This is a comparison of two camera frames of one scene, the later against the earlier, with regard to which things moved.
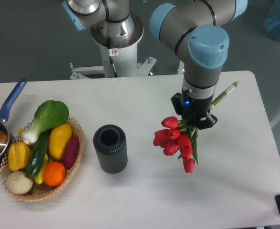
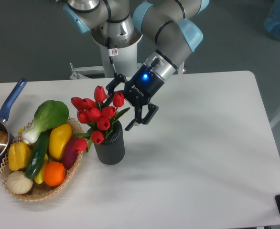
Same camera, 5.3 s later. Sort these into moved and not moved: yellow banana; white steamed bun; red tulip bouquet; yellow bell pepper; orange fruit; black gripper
Moved: red tulip bouquet; black gripper
Not moved: orange fruit; white steamed bun; yellow bell pepper; yellow banana
